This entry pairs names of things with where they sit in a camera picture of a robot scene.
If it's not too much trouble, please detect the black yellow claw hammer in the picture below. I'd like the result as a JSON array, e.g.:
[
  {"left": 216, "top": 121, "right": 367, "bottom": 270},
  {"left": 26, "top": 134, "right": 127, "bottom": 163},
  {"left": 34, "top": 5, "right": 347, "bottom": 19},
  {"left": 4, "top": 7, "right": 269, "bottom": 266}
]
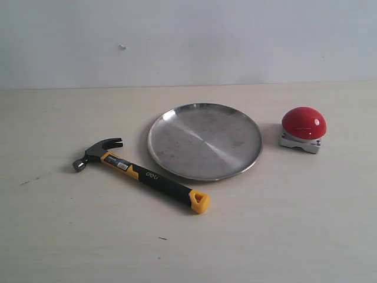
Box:
[{"left": 72, "top": 137, "right": 210, "bottom": 214}]

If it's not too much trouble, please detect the red dome push button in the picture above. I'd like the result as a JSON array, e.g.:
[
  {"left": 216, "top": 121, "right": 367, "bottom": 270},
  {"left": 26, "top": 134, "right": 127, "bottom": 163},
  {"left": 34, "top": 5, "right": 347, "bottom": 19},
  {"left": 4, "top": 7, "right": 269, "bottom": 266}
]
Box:
[{"left": 278, "top": 107, "right": 327, "bottom": 154}]

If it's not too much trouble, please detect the round steel plate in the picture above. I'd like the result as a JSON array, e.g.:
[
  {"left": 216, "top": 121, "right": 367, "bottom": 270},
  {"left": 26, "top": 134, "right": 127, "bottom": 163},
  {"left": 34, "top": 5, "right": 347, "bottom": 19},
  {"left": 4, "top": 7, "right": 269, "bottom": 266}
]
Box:
[{"left": 147, "top": 103, "right": 263, "bottom": 182}]

